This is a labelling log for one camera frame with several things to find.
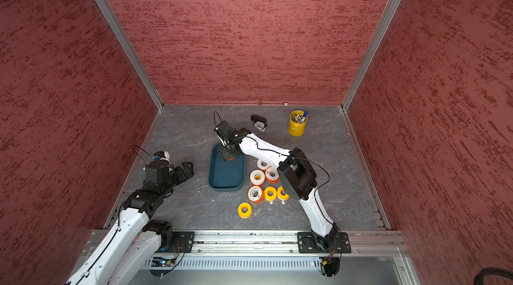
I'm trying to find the teal storage box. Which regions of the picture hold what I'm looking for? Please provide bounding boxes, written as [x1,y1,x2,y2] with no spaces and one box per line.
[208,143,245,192]

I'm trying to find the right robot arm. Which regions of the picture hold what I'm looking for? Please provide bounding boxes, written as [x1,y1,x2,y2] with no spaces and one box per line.
[214,121,339,251]

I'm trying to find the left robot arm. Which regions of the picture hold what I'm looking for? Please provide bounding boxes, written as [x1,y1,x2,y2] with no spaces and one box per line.
[66,158,194,284]

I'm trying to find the yellow tape roll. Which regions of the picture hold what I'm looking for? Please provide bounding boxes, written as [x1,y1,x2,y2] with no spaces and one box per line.
[264,186,277,203]
[277,186,289,203]
[238,202,252,219]

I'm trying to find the black white stapler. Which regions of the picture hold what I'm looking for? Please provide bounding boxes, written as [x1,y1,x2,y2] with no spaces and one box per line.
[251,114,267,132]

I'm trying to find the yellow pen cup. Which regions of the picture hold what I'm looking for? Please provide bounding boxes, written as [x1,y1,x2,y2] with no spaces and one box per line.
[288,110,308,137]

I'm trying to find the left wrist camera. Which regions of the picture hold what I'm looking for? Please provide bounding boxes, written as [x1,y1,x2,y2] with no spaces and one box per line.
[153,151,170,162]

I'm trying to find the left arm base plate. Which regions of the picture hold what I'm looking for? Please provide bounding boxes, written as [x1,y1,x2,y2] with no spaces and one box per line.
[158,231,195,254]

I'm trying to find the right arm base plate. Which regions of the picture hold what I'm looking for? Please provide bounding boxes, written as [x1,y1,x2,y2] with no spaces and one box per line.
[297,232,352,254]

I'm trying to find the aluminium front rail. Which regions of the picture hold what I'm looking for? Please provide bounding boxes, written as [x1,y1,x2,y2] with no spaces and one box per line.
[175,230,410,257]

